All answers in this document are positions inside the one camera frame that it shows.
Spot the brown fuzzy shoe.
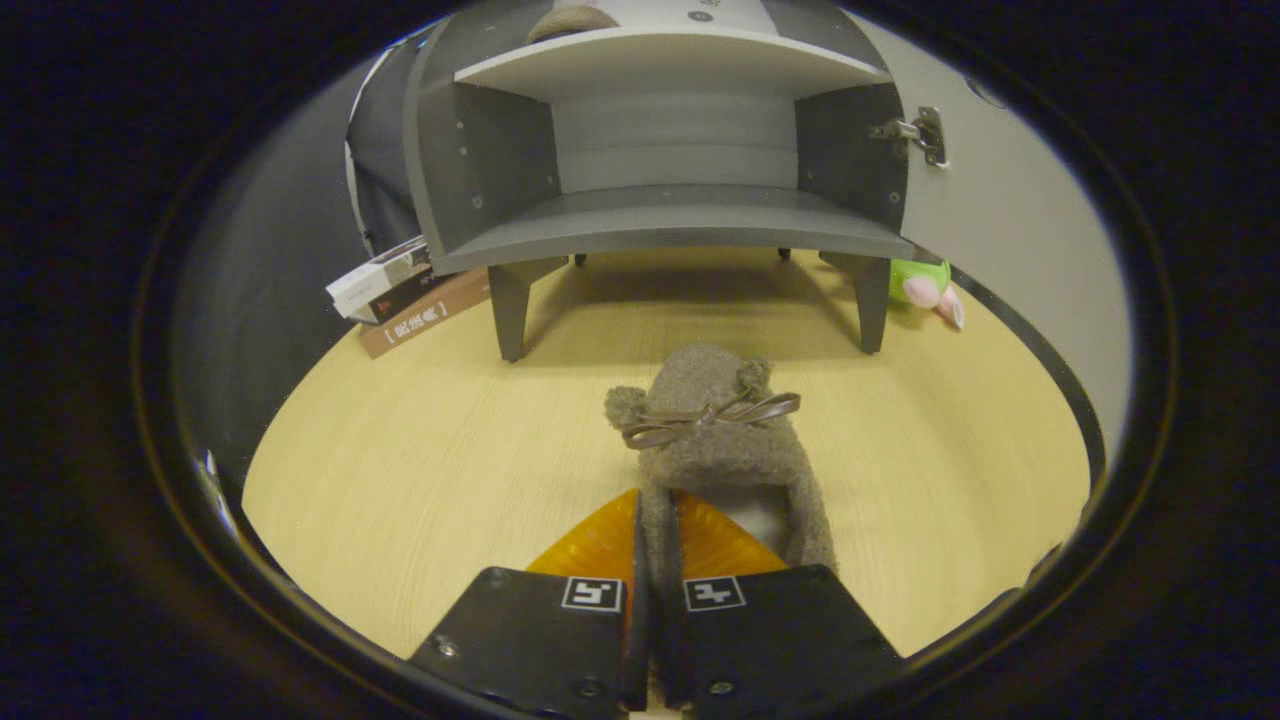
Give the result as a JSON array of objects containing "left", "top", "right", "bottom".
[
  {"left": 604, "top": 345, "right": 839, "bottom": 706},
  {"left": 527, "top": 5, "right": 621, "bottom": 44}
]

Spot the metal door hinge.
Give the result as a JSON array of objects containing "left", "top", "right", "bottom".
[{"left": 868, "top": 106, "right": 949, "bottom": 169}]

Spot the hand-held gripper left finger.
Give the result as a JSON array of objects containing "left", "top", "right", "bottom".
[{"left": 408, "top": 488, "right": 649, "bottom": 716}]

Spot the grey shoe cabinet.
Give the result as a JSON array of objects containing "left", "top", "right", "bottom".
[{"left": 405, "top": 0, "right": 916, "bottom": 363}]

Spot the black book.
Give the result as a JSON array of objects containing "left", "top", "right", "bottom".
[{"left": 365, "top": 265, "right": 451, "bottom": 326}]

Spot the brown book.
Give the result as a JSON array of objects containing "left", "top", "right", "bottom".
[{"left": 358, "top": 266, "right": 493, "bottom": 360}]

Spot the black backdrop cloth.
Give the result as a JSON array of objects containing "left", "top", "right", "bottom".
[{"left": 170, "top": 25, "right": 441, "bottom": 501}]

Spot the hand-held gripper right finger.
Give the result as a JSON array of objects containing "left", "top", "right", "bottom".
[{"left": 672, "top": 490, "right": 906, "bottom": 720}]

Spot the green pink plush toy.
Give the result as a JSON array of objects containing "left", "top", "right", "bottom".
[{"left": 888, "top": 257, "right": 967, "bottom": 332}]

